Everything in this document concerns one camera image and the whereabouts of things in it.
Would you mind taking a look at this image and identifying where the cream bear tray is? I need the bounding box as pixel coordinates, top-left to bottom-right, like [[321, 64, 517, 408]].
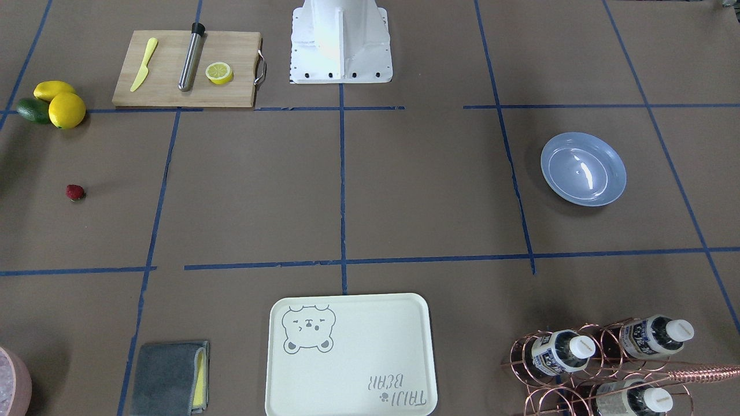
[[265, 293, 438, 415]]

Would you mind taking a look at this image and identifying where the pink bowl with ice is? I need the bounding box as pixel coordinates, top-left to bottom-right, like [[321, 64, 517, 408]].
[[1, 347, 32, 415]]

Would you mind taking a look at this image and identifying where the copper wire bottle rack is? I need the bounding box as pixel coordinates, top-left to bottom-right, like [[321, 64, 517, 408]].
[[501, 318, 738, 415]]

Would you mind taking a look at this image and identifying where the bottle white cap lower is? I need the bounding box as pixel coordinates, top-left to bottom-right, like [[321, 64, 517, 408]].
[[593, 378, 674, 415]]

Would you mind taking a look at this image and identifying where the yellow lemon front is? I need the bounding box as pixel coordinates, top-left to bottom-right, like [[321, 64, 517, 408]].
[[49, 92, 87, 129]]

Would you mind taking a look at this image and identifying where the red strawberry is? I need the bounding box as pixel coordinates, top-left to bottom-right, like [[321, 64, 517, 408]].
[[65, 184, 86, 201]]

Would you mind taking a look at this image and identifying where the lemon half slice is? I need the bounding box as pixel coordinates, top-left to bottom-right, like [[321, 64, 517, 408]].
[[205, 61, 234, 85]]

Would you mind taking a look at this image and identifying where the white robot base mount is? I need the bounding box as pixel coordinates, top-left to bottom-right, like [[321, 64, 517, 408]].
[[289, 1, 394, 84]]

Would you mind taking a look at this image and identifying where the wooden cutting board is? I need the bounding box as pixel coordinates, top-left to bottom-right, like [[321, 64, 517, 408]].
[[113, 31, 265, 108]]

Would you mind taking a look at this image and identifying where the yellow lemon back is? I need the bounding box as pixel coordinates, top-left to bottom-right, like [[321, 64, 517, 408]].
[[34, 80, 76, 102]]

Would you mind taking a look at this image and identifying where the grey yellow cloth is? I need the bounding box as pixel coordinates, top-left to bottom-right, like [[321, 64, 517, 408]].
[[129, 340, 210, 415]]

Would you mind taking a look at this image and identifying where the yellow plastic knife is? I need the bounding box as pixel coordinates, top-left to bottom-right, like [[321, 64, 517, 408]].
[[129, 37, 158, 92]]

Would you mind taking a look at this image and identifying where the green avocado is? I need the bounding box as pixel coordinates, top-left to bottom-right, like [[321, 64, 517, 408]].
[[16, 98, 52, 124]]

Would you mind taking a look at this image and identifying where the yellow lemon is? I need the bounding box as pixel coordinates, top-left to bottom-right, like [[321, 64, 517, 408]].
[[34, 80, 76, 102], [49, 92, 87, 129]]

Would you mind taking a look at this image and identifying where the bottle white cap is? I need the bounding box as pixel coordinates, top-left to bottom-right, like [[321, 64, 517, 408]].
[[530, 330, 597, 376], [593, 378, 674, 415], [619, 314, 695, 360]]

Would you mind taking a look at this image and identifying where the steel cylinder black cap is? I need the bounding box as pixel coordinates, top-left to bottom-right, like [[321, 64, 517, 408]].
[[177, 22, 205, 92]]

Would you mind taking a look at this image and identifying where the blue plate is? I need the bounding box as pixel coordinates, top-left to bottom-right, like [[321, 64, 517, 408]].
[[540, 132, 627, 207]]

